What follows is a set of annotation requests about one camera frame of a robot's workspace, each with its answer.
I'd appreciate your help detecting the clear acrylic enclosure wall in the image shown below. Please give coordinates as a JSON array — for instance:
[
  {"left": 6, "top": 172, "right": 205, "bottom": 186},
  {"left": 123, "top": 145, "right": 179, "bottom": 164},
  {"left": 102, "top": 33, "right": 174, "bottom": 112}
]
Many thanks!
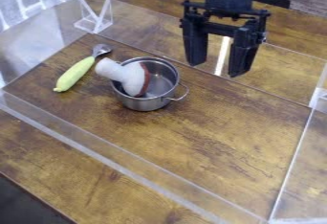
[{"left": 0, "top": 0, "right": 327, "bottom": 224}]

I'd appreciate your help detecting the white plush mushroom red cap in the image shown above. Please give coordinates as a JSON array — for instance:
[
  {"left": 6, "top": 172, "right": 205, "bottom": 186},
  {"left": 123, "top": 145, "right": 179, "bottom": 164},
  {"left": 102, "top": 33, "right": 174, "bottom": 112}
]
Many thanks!
[{"left": 95, "top": 58, "right": 151, "bottom": 97}]

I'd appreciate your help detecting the black bar on table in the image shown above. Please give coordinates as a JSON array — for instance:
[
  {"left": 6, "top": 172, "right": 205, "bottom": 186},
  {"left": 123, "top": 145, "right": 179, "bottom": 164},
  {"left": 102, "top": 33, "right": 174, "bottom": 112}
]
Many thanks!
[{"left": 254, "top": 0, "right": 291, "bottom": 9}]

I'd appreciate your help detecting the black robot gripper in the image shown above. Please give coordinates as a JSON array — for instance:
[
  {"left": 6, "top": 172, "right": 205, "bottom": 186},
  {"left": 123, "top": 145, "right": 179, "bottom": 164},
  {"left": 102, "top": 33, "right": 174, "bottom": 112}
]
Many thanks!
[{"left": 181, "top": 0, "right": 271, "bottom": 78}]

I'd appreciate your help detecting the clear acrylic triangular bracket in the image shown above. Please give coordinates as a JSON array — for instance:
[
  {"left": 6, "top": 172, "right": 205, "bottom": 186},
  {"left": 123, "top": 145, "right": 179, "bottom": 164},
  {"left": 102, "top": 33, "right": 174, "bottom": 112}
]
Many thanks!
[{"left": 75, "top": 0, "right": 114, "bottom": 34}]

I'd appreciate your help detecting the yellow-green handled metal spoon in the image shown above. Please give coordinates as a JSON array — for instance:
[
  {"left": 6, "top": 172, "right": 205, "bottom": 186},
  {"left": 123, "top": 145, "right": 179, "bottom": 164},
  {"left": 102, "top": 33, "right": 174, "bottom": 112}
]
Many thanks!
[{"left": 54, "top": 44, "right": 111, "bottom": 93}]

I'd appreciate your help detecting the small silver metal pot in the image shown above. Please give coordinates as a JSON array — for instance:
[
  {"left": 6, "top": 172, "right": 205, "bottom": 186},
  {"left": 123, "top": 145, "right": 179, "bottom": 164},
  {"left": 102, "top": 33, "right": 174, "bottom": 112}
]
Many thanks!
[{"left": 111, "top": 56, "right": 190, "bottom": 112}]

